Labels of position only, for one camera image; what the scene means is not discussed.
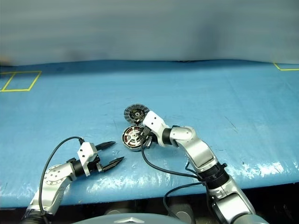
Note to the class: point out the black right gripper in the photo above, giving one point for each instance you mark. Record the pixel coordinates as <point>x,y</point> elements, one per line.
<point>146,135</point>

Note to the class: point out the dark rounded shape under table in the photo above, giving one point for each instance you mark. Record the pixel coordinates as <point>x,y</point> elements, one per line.
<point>113,212</point>
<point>181,213</point>

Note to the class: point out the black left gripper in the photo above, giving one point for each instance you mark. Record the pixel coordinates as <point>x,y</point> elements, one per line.
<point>94,165</point>

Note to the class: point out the motor housing with copper stator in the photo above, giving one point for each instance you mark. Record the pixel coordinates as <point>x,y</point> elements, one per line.
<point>123,143</point>

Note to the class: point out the blue plastic table cover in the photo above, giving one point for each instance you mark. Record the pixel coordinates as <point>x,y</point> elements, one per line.
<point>70,112</point>

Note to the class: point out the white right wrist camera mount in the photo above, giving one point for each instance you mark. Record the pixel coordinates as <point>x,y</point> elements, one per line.
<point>154,121</point>

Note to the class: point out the grey robot torso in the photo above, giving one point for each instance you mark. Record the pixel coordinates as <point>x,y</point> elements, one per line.
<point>130,219</point>

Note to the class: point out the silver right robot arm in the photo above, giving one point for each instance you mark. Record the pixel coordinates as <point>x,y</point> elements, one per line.
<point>201,149</point>

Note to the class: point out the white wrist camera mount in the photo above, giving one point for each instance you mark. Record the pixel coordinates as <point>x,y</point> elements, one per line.
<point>85,150</point>
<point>154,121</point>

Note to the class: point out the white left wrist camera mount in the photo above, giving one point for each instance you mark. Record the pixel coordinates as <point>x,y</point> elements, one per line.
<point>85,150</point>

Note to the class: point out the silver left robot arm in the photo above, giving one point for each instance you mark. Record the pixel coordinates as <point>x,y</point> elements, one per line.
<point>54,175</point>

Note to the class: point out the finned round motor housing lid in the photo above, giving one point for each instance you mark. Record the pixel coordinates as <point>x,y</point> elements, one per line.
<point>130,114</point>

